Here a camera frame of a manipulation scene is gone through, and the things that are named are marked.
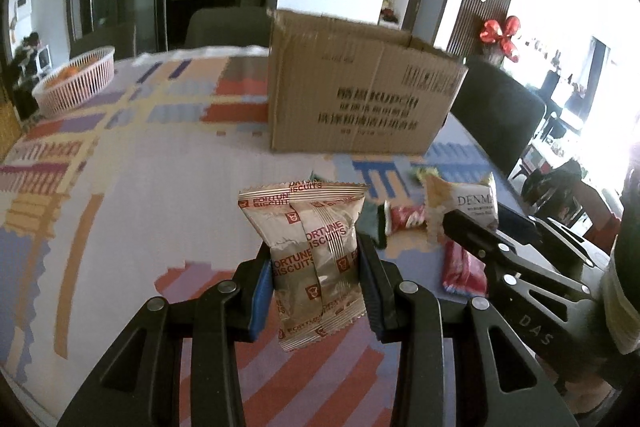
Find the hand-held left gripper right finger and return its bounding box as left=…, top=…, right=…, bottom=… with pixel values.
left=356, top=234, right=578, bottom=427

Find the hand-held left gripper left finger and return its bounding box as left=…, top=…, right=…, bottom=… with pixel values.
left=57, top=242, right=273, bottom=427

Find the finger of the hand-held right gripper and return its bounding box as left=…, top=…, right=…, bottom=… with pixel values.
left=497, top=206, right=612, bottom=280
left=442, top=209, right=597, bottom=304

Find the white orange snack packet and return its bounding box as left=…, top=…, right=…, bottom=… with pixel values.
left=419, top=172, right=500, bottom=244

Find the beige biscuit packet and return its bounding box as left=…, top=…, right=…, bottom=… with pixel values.
left=238, top=181, right=370, bottom=354

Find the brown cardboard box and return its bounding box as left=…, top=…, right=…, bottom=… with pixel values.
left=266, top=8, right=469, bottom=155

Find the person's right hand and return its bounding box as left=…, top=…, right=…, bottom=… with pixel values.
left=562, top=379, right=621, bottom=418

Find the long red snack packet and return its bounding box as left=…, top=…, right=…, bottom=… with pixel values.
left=441, top=241, right=488, bottom=298

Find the black plastic bag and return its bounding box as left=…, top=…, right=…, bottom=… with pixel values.
left=522, top=159, right=586, bottom=208

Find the dark green snack packet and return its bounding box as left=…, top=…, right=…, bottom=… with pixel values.
left=356, top=202, right=390, bottom=250

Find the small red snack packet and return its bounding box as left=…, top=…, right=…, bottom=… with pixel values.
left=384, top=202, right=431, bottom=237

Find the dark dining chair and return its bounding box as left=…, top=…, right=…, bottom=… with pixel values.
left=450, top=56, right=548, bottom=180
left=70, top=24, right=136, bottom=58

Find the red foil bow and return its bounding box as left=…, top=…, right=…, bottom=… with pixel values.
left=480, top=17, right=522, bottom=58

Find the grey dining chair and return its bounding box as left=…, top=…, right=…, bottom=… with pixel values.
left=184, top=7, right=274, bottom=48

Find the white plastic basket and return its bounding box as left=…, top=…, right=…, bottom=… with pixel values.
left=31, top=47, right=117, bottom=116

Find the orange fruit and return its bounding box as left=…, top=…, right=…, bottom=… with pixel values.
left=49, top=61, right=97, bottom=85

